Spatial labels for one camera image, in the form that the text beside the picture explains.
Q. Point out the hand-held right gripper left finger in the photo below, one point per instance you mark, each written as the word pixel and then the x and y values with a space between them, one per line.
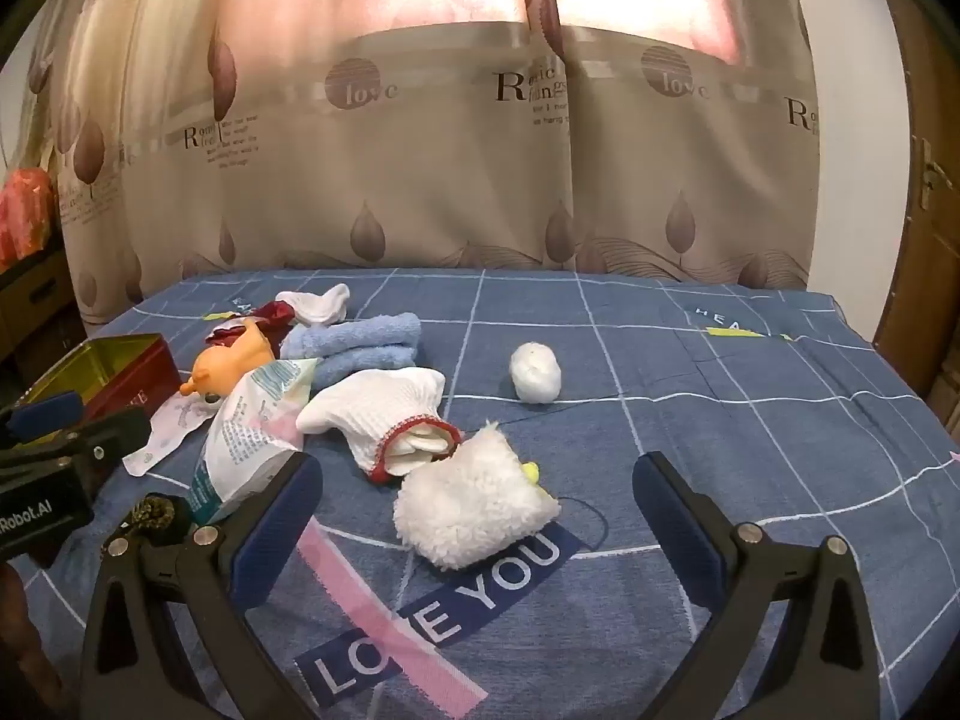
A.
pixel 277 525

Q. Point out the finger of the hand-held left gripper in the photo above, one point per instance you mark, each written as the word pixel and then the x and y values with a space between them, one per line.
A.
pixel 105 431
pixel 46 416

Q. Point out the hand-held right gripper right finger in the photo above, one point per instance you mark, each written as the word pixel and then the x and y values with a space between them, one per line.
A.
pixel 675 532

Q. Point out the red metal tin box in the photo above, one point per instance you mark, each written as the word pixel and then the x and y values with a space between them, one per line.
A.
pixel 142 382

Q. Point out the white patterned cloth items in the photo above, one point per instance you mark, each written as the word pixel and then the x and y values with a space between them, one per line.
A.
pixel 172 427

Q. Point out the white tissue packet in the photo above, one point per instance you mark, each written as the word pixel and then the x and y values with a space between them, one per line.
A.
pixel 240 435

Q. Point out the dark patterned hair scrunchie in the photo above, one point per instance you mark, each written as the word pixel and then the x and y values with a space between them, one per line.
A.
pixel 154 516

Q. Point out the orange rubber animal toy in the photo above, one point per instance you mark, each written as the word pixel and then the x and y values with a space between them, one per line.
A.
pixel 225 364

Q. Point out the white knit work glove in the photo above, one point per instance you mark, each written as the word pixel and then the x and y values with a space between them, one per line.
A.
pixel 375 405

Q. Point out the white fluffy plush toy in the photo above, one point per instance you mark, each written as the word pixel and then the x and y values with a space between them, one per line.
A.
pixel 465 510

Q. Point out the light blue towel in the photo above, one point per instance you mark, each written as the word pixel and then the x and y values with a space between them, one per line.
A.
pixel 360 341

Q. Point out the white cotton ball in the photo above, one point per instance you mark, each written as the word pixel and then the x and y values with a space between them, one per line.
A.
pixel 535 375

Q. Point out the white sock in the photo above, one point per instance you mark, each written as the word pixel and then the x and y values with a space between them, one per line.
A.
pixel 322 307

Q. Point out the person's left forearm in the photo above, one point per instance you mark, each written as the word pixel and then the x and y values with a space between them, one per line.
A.
pixel 22 645

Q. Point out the brown wooden cabinet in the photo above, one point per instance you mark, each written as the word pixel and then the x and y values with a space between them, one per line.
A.
pixel 34 300

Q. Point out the blue checked blanket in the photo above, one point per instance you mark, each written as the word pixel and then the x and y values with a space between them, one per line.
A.
pixel 675 405

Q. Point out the red plastic bag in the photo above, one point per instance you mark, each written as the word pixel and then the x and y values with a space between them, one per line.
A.
pixel 22 214

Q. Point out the brown wooden door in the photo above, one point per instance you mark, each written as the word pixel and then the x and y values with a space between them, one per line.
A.
pixel 919 277

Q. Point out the beige leaf print curtain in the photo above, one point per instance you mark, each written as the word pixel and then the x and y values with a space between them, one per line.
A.
pixel 420 180

